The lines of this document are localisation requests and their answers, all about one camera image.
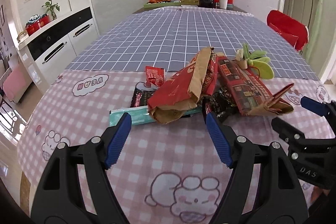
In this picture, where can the red brown paper bag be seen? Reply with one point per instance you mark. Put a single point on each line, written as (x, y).
(183, 91)

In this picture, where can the red round tin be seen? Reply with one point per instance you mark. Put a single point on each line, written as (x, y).
(36, 22)

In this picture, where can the potted green plant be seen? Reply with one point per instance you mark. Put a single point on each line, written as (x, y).
(51, 8)

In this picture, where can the grey grid tablecloth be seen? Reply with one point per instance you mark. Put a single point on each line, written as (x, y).
(170, 37)

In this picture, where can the beige sofa pink blanket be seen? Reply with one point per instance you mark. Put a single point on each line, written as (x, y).
(15, 82)

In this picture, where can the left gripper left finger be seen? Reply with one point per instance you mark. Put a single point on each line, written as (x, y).
(59, 199)

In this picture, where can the white paper cup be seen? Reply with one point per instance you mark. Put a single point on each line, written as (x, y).
(223, 4)

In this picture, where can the white black sideboard cabinet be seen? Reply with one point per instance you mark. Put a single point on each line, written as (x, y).
(48, 51)

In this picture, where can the small red snack packet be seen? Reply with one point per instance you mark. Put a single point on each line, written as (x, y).
(155, 76)

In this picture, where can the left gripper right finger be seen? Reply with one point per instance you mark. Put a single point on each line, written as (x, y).
(279, 197)

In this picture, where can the black red snack wrapper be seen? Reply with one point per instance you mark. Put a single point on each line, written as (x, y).
(142, 93)

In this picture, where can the red chair cover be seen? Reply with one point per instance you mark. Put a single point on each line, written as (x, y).
(294, 32)

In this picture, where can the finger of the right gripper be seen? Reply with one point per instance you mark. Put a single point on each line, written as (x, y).
(296, 139)
(322, 109)

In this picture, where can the teal long wrapper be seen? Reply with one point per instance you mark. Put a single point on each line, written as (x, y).
(140, 115)

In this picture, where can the green plush leaf toy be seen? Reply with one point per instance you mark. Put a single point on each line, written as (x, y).
(256, 60)

